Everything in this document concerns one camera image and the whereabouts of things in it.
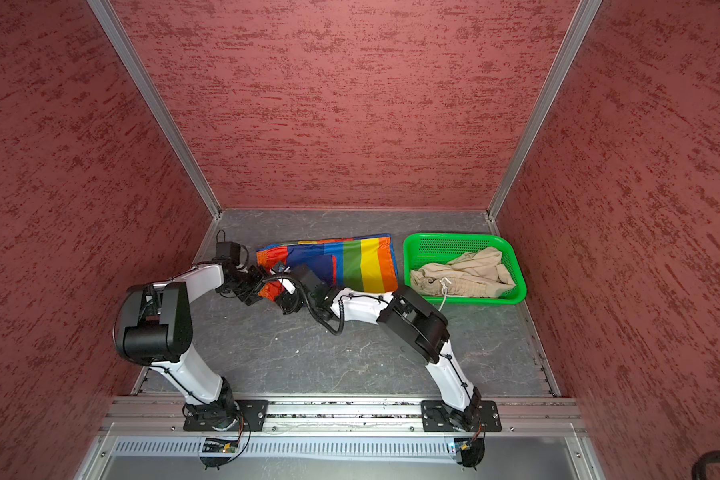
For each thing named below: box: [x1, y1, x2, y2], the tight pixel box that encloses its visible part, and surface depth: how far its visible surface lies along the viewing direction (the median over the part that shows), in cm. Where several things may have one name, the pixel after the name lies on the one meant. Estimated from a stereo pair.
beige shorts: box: [410, 247, 516, 298], surface depth 94 cm
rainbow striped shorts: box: [256, 234, 399, 301], surface depth 105 cm
